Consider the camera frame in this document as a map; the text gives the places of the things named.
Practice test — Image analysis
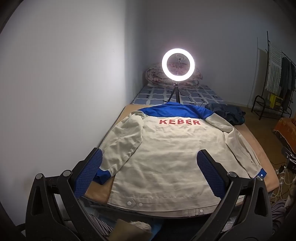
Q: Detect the black ring light cable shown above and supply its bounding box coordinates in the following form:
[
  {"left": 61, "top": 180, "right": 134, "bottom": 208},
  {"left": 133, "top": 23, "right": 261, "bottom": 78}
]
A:
[{"left": 162, "top": 94, "right": 208, "bottom": 108}]

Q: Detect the folded floral quilt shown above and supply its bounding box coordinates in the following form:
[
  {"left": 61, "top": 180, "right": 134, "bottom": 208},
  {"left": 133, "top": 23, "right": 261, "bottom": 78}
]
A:
[{"left": 145, "top": 62, "right": 204, "bottom": 88}]

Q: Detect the black clothes rack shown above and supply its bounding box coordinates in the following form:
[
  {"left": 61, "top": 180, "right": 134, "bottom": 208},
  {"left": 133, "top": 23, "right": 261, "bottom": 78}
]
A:
[{"left": 252, "top": 31, "right": 296, "bottom": 120}]

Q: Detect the yellow box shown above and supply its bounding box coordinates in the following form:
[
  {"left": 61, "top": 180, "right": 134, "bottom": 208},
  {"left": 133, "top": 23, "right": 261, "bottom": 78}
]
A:
[{"left": 269, "top": 93, "right": 284, "bottom": 109}]

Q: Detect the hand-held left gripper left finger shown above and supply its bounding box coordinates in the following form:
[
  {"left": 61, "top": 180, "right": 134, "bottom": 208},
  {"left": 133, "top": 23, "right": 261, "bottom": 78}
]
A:
[{"left": 25, "top": 147, "right": 111, "bottom": 241}]

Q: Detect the blue checked bed sheet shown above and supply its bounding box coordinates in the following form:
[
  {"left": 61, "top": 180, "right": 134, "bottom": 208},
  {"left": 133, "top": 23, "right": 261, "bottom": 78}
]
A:
[{"left": 130, "top": 84, "right": 225, "bottom": 106}]

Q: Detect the tangle of white cables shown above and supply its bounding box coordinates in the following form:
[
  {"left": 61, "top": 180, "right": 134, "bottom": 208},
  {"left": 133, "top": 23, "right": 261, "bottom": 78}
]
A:
[{"left": 269, "top": 162, "right": 296, "bottom": 200}]

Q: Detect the dark blue garment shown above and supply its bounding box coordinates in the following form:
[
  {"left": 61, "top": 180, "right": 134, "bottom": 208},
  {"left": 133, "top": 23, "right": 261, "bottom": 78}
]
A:
[{"left": 205, "top": 103, "right": 246, "bottom": 126}]

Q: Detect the orange cloth covered furniture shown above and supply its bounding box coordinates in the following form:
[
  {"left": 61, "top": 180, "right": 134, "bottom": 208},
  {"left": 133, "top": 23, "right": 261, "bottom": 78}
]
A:
[{"left": 273, "top": 117, "right": 296, "bottom": 149}]

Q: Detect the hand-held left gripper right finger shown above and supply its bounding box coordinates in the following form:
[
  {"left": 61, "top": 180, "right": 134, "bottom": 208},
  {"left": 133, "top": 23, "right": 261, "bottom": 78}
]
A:
[{"left": 196, "top": 149, "right": 273, "bottom": 241}]

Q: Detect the black device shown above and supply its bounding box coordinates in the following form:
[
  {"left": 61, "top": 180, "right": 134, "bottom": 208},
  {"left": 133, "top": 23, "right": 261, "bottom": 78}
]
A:
[{"left": 281, "top": 146, "right": 296, "bottom": 174}]

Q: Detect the dark hanging garment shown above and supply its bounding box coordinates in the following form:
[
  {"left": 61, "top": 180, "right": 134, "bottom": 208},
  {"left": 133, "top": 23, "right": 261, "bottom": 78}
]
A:
[{"left": 279, "top": 57, "right": 296, "bottom": 112}]

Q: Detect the white and blue work jacket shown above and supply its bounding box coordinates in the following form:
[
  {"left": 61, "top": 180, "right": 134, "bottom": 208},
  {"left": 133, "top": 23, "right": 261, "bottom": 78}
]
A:
[{"left": 91, "top": 102, "right": 267, "bottom": 218}]

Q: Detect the white striped hanging towel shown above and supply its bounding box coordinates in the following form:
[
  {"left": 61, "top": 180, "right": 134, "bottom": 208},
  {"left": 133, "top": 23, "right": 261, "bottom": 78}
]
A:
[{"left": 265, "top": 45, "right": 283, "bottom": 93}]

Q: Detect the ring light on black tripod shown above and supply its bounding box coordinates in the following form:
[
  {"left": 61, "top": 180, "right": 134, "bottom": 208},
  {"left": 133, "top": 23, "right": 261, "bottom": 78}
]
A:
[{"left": 161, "top": 48, "right": 196, "bottom": 103}]

